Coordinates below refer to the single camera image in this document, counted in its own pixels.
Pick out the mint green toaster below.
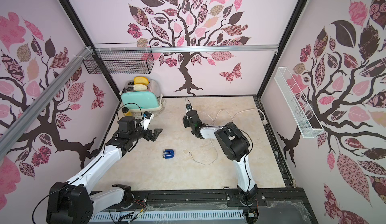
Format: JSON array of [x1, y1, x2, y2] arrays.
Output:
[[121, 79, 163, 112]]

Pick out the aluminium rail wall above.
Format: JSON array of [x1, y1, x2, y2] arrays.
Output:
[[1, 46, 91, 158], [96, 45, 279, 53]]

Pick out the blue electric shaver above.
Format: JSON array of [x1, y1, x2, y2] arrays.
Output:
[[162, 149, 175, 159]]

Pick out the yellow bread slice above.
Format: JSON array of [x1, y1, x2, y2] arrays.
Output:
[[134, 76, 149, 85]]

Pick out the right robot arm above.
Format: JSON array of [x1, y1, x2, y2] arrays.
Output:
[[183, 109, 258, 206]]

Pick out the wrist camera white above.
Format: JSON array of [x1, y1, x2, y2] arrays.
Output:
[[186, 103, 193, 112], [142, 111, 154, 131]]

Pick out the aluminium rail back wall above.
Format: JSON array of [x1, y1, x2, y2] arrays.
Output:
[[96, 45, 279, 53]]

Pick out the power strip white cord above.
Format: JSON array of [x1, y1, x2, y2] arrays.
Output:
[[197, 107, 268, 125]]

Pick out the white slotted cable duct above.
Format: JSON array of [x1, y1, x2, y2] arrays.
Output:
[[89, 210, 245, 224]]

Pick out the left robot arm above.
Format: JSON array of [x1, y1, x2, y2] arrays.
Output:
[[46, 111, 162, 224]]

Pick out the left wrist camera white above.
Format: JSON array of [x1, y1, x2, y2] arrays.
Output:
[[142, 111, 154, 131]]

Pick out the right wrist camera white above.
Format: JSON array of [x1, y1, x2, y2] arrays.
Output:
[[186, 103, 193, 112]]

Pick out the white wire shelf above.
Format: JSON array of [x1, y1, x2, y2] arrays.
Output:
[[274, 67, 324, 139]]

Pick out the aluminium rail left wall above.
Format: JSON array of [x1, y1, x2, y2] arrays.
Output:
[[1, 46, 91, 158]]

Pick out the white bread slice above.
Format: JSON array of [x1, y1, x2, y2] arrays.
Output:
[[133, 83, 148, 91]]

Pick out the toaster white power cord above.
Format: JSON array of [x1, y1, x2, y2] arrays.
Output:
[[141, 98, 167, 120]]

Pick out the small yellow bottle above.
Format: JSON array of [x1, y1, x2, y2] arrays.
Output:
[[121, 107, 133, 116]]

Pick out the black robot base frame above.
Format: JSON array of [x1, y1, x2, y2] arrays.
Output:
[[101, 188, 317, 224]]

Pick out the black wire basket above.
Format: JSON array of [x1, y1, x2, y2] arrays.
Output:
[[82, 43, 155, 74]]

